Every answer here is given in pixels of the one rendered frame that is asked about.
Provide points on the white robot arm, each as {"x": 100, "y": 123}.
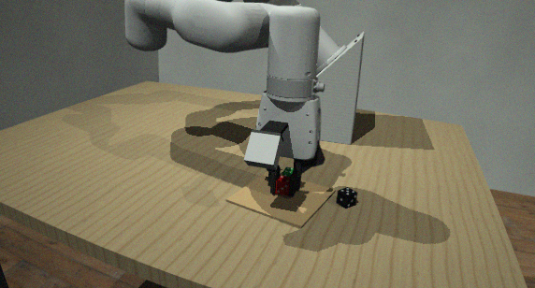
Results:
{"x": 293, "y": 33}

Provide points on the dark green die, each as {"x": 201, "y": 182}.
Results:
{"x": 287, "y": 171}

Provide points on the black die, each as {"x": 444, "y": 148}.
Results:
{"x": 346, "y": 197}

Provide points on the red die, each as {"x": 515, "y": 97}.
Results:
{"x": 282, "y": 185}

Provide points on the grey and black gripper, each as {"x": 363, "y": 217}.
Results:
{"x": 300, "y": 139}

